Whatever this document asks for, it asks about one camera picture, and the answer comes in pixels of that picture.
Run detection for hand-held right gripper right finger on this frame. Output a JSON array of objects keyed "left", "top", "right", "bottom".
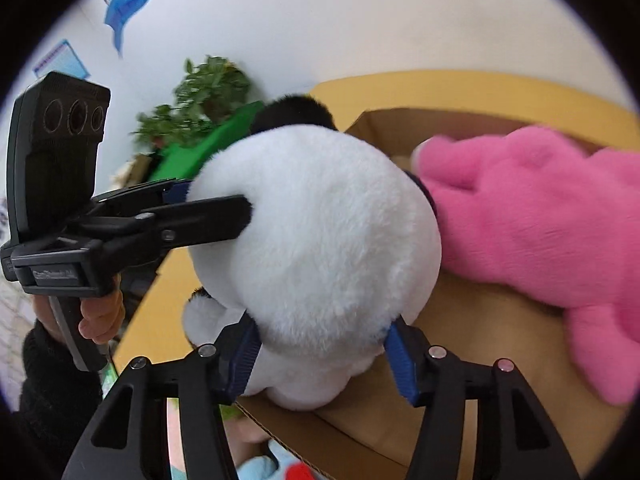
[{"left": 385, "top": 320, "right": 581, "bottom": 480}]

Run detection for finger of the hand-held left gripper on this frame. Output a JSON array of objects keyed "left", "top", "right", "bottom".
[
  {"left": 65, "top": 195, "right": 252, "bottom": 268},
  {"left": 92, "top": 177, "right": 193, "bottom": 221}
]

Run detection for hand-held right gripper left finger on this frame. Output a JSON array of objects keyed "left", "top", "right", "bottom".
[{"left": 60, "top": 310, "right": 263, "bottom": 480}]

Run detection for brown cardboard box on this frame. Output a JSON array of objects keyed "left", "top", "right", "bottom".
[{"left": 235, "top": 107, "right": 640, "bottom": 480}]

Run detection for white panda plush toy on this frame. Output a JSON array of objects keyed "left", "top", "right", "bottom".
[{"left": 182, "top": 94, "right": 443, "bottom": 413}]

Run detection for person's left hand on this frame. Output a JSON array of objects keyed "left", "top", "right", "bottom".
[{"left": 79, "top": 289, "right": 127, "bottom": 346}]

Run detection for pale pink plush toy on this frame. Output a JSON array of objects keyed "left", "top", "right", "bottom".
[{"left": 220, "top": 402, "right": 271, "bottom": 446}]

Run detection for green potted plant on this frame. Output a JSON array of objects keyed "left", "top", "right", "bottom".
[{"left": 132, "top": 55, "right": 253, "bottom": 153}]

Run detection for light blue plush toy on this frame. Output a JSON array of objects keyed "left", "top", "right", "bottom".
[{"left": 235, "top": 440, "right": 321, "bottom": 480}]

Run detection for bright pink plush toy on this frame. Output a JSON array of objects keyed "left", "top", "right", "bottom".
[{"left": 411, "top": 125, "right": 640, "bottom": 407}]

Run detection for blue framed wall notice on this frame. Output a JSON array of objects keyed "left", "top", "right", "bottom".
[{"left": 32, "top": 40, "right": 91, "bottom": 81}]

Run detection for blue ribbon wall decal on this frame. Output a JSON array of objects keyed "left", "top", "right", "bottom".
[{"left": 103, "top": 0, "right": 166, "bottom": 58}]

